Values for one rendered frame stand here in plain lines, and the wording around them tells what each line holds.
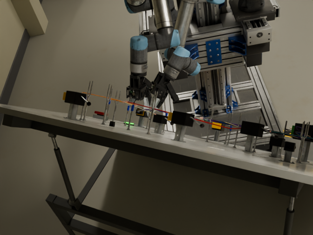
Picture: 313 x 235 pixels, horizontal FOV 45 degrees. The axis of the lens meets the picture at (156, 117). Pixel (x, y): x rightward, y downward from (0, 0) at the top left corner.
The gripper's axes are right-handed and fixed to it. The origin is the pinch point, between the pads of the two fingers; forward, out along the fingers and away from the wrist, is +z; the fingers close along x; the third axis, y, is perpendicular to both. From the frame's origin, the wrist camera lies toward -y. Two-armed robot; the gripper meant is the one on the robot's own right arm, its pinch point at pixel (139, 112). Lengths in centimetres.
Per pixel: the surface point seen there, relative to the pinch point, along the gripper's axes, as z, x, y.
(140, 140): -25, 34, 72
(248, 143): -6, 54, 24
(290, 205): -4, 72, 52
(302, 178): -26, 72, 74
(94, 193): 43.7, -19.3, 12.2
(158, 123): -9.7, 20.6, 28.3
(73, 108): -22, 1, 55
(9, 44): 29, -241, -174
